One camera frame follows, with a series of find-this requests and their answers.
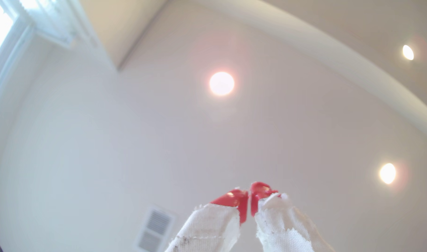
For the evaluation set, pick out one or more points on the round ceiling light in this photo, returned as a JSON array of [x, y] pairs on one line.
[[408, 52], [221, 83], [387, 173]]

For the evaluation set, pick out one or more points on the bright window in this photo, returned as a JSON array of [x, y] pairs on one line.
[[3, 21]]

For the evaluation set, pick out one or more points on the white ceiling air vent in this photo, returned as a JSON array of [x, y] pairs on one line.
[[154, 229]]

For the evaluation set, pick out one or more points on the gripper finger taped red tip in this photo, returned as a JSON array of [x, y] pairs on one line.
[[283, 227], [213, 227]]

